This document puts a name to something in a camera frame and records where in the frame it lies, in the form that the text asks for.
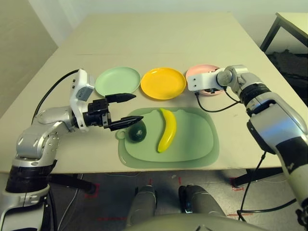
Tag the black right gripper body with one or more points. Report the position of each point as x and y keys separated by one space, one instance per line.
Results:
x=212 y=91

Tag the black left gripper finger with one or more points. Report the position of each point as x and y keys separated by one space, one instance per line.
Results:
x=127 y=121
x=120 y=97

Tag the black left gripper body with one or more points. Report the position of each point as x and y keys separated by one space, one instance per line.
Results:
x=96 y=113

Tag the dark green toy avocado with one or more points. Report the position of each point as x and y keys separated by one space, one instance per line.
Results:
x=137 y=133

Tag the yellow toy banana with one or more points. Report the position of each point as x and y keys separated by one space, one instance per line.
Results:
x=168 y=130

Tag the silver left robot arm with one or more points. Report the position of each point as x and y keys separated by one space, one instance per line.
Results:
x=48 y=118

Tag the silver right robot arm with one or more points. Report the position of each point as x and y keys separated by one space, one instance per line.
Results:
x=272 y=115

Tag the light green round plate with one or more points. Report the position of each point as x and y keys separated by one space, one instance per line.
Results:
x=115 y=80

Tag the pink round plate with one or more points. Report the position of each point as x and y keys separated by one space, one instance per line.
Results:
x=199 y=68

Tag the yellow round plate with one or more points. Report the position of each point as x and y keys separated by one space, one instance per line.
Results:
x=163 y=83

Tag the green silicone cutting mat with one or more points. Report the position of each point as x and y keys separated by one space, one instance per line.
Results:
x=192 y=134

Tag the black table leg bar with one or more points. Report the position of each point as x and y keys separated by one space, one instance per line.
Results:
x=69 y=183
x=260 y=176

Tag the dark shaggy floor mat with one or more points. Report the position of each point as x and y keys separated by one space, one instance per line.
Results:
x=288 y=69

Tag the grey left robot leg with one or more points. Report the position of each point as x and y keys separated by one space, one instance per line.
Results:
x=144 y=202

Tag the grey robot leg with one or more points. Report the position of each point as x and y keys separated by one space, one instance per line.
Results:
x=202 y=199
x=144 y=202

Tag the beige side table black legs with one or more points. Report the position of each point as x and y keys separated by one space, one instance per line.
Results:
x=293 y=21

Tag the grey right robot leg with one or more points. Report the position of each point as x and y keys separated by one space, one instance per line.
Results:
x=202 y=199

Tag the grey robot torso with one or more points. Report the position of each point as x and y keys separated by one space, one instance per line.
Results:
x=192 y=223

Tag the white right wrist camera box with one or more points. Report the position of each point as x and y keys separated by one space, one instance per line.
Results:
x=202 y=80

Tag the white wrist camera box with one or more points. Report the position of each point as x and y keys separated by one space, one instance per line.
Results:
x=202 y=80
x=80 y=81

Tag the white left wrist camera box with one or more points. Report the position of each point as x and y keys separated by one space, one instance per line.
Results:
x=80 y=81

